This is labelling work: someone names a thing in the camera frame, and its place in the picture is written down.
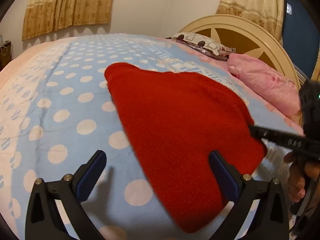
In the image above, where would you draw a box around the red knitted sweater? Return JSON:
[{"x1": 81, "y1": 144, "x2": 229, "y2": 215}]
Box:
[{"x1": 105, "y1": 63, "x2": 267, "y2": 233}]

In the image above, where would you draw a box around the pink pillow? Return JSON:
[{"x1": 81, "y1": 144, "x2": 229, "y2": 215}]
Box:
[{"x1": 227, "y1": 54, "x2": 300, "y2": 119}]

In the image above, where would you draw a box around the blue polka dot bedspread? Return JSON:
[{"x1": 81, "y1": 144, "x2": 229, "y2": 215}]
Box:
[{"x1": 1, "y1": 34, "x2": 302, "y2": 239}]

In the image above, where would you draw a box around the brown wooden desk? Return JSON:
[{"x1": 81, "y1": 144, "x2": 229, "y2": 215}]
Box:
[{"x1": 0, "y1": 41, "x2": 12, "y2": 71}]

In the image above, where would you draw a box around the cream wooden headboard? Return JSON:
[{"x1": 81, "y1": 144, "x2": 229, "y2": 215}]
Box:
[{"x1": 181, "y1": 15, "x2": 300, "y2": 89}]

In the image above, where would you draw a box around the person's right hand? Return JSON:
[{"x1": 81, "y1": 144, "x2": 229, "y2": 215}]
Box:
[{"x1": 283, "y1": 152, "x2": 319, "y2": 203}]

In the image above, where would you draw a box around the beige patterned curtain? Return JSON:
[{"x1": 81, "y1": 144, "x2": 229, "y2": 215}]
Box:
[{"x1": 22, "y1": 0, "x2": 113, "y2": 41}]

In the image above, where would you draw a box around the patterned white grey pillow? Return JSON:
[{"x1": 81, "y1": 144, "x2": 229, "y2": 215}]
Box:
[{"x1": 171, "y1": 32, "x2": 236, "y2": 61}]

